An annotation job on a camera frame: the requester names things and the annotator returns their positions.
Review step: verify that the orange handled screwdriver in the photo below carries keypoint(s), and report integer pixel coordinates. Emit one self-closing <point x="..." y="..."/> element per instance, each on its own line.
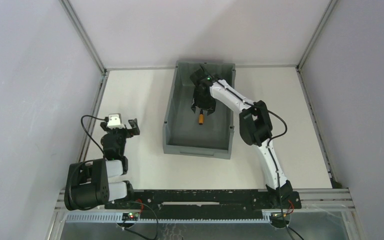
<point x="201" y="119"/>

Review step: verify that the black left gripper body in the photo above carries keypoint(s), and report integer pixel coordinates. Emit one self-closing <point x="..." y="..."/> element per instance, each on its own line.
<point x="122" y="131"/>

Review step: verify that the right corner aluminium post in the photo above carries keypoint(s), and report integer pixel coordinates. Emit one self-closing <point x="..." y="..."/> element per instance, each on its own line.
<point x="317" y="32"/>

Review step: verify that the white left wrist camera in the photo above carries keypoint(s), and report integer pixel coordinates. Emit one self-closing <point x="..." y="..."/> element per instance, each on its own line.
<point x="115" y="121"/>

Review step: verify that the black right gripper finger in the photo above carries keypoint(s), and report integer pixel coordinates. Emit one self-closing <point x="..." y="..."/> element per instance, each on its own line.
<point x="193" y="108"/>
<point x="210" y="111"/>

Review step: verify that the front aluminium frame rails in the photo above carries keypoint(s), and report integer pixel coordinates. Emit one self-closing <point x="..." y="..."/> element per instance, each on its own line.
<point x="303" y="200"/>

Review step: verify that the grey slotted cable duct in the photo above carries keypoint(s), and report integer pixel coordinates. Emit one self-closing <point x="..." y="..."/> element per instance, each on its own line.
<point x="116" y="217"/>

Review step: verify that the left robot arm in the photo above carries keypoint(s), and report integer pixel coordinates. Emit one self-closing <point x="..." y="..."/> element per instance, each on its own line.
<point x="88" y="183"/>

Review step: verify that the left aluminium frame rail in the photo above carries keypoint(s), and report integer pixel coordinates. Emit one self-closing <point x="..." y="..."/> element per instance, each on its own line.
<point x="90" y="126"/>

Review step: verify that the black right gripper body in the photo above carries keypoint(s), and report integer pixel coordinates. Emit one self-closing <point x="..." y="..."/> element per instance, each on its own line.
<point x="203" y="106"/>

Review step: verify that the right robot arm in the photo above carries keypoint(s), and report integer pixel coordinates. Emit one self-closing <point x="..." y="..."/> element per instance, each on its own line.
<point x="255" y="127"/>

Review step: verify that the right controller board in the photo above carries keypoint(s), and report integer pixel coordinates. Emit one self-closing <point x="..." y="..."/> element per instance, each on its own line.
<point x="279" y="221"/>

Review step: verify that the left corner aluminium post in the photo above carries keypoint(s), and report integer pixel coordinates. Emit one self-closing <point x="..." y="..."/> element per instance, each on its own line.
<point x="83" y="35"/>

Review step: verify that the controller board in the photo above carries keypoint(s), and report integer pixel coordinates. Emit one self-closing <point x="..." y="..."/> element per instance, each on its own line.
<point x="279" y="221"/>
<point x="130" y="216"/>

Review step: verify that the corner aluminium post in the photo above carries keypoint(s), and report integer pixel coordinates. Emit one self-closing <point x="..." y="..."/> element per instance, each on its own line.
<point x="83" y="35"/>
<point x="317" y="32"/>

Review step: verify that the left controller board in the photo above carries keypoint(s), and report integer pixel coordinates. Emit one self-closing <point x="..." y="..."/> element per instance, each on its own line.
<point x="130" y="216"/>

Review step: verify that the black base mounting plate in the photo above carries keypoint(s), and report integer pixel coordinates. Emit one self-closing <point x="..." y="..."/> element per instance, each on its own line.
<point x="190" y="212"/>

